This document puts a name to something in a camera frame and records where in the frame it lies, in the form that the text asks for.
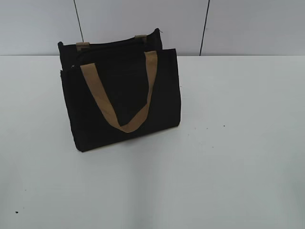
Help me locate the black tote bag tan handles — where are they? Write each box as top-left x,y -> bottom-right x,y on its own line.
58,29 -> 181,152

